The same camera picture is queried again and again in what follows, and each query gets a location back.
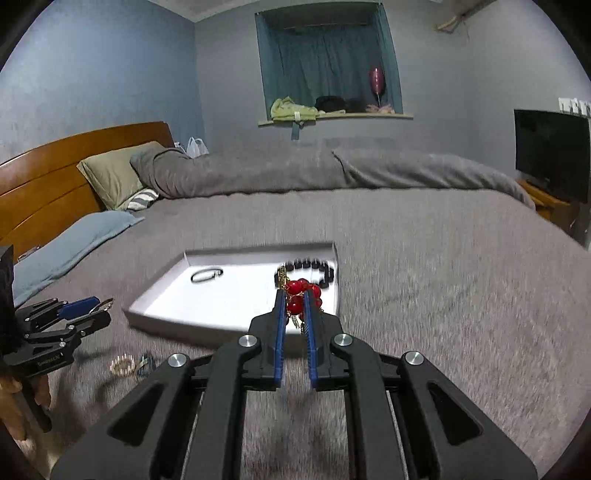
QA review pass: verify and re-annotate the wooden window sill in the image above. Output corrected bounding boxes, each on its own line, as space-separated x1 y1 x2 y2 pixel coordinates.
257 112 414 128

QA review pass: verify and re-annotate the striped pillow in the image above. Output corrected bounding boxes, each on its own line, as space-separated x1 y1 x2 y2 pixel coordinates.
123 188 159 212

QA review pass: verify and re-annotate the olive green pillow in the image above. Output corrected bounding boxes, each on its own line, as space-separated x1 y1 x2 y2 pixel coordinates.
76 141 164 210

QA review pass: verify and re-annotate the person's left hand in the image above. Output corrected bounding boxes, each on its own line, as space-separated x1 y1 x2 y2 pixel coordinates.
0 363 51 441

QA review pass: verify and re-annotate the white wall hook rack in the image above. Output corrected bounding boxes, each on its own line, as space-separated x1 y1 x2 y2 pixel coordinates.
558 97 591 118

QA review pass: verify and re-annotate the wooden tv stand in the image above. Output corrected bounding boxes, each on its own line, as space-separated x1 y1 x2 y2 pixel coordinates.
517 179 580 234

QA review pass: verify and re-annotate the light blue blanket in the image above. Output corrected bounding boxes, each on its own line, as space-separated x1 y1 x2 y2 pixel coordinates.
13 211 144 307

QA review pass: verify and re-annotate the white plastic bag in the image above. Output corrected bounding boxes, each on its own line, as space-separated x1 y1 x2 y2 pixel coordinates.
185 137 209 158

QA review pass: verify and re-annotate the pink balloon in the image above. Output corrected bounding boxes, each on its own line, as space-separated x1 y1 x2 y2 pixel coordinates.
370 67 386 106

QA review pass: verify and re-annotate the black cloth on sill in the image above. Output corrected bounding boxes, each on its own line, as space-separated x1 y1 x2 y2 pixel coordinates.
315 95 366 113

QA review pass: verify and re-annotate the teal curtain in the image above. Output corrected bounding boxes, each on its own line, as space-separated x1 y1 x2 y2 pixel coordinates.
254 2 404 115

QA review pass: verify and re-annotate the pearl bead bracelet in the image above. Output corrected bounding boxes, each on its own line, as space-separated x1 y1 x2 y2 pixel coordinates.
109 354 139 378

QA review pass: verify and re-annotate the pink item on sill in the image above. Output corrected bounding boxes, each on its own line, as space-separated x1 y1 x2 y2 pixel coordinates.
366 104 396 115

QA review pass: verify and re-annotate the grey cardboard tray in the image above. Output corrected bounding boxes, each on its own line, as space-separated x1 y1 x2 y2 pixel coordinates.
122 242 339 347

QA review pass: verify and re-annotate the grey duvet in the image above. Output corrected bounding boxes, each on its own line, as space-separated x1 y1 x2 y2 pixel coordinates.
130 145 534 208

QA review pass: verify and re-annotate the green folded cloth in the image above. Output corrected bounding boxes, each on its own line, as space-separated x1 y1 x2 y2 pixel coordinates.
270 97 318 123

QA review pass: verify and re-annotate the grey bed cover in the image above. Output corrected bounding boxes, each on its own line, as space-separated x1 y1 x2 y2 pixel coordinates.
33 189 590 474

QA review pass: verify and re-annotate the black hair tie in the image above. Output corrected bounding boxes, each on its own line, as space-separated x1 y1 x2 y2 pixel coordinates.
189 266 226 284

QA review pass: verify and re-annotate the black television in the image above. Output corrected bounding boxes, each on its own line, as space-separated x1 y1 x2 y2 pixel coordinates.
514 109 590 204

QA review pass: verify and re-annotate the blue bead bracelet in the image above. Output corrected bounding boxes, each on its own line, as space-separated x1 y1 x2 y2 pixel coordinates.
134 352 157 377

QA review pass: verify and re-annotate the black bead bracelet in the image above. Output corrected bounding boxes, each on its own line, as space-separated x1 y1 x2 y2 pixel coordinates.
273 258 337 291

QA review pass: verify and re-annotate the wooden headboard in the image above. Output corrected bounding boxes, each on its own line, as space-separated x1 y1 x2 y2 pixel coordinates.
1 121 173 257

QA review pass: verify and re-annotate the red bead gold chain jewelry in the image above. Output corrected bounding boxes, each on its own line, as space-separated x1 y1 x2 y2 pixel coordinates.
274 260 331 334

